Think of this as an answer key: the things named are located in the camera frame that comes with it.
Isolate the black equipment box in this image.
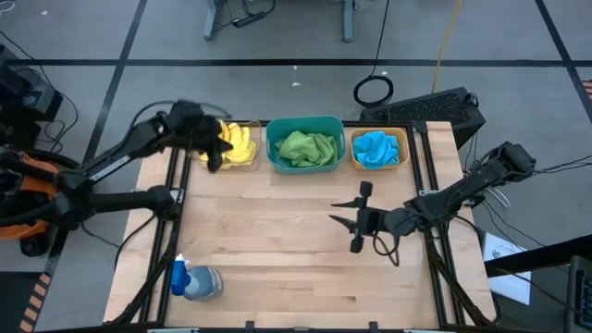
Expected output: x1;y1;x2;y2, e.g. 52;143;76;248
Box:
0;43;65;149

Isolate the grey keypad device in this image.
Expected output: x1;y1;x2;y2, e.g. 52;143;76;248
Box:
564;254;592;333

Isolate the teal plastic basket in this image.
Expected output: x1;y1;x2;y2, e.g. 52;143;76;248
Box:
265;115;349;176

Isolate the black hanging cable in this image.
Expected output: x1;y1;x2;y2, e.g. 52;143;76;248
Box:
352;0;395;109

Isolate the clear plastic basket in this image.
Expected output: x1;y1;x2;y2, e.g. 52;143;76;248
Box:
193;118;264;174

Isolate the black power strip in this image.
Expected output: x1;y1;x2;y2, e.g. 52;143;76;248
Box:
230;10;268;30

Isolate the blue spray bottle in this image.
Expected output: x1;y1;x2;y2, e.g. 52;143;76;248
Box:
170;253;225;303

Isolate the black metal beam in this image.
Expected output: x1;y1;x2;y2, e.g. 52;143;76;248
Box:
483;233;592;279

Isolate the yellow hanging cable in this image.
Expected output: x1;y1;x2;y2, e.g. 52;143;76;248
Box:
430;0;464;94

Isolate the green microfiber towel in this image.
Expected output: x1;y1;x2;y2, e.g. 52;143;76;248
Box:
275;129;320;168
302;132;340;168

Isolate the black floor cable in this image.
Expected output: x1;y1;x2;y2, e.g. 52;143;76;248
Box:
531;154;592;178

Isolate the black aluminium rig frame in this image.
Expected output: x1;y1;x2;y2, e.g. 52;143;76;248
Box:
106;118;500;333

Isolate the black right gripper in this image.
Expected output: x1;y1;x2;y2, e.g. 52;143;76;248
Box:
328;180;390;254

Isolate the yellow microfiber towel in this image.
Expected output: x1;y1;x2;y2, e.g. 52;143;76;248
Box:
225;137;258;170
199;120;253;163

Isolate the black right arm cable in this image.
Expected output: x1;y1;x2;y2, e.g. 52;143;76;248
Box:
371;229;401;268

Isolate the black mesh computer case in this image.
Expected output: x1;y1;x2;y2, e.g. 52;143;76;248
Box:
359;86;487;151

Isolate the blue microfiber towel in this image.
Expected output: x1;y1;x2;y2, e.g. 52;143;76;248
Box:
351;130;394;170
369;133;401;168

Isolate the orange black floor machine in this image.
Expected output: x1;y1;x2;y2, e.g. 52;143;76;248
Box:
0;146;64;258

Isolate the yellow plastic basket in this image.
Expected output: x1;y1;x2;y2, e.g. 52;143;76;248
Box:
349;127;412;171

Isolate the grey desk leg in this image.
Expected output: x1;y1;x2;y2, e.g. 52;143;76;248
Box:
203;0;222;42
340;0;358;44

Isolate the white paper sheet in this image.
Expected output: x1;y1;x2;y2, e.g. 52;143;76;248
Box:
482;230;534;307

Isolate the white cable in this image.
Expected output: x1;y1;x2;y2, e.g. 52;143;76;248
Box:
484;186;513;210

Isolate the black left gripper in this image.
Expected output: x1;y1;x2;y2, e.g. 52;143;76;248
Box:
166;99;235;175

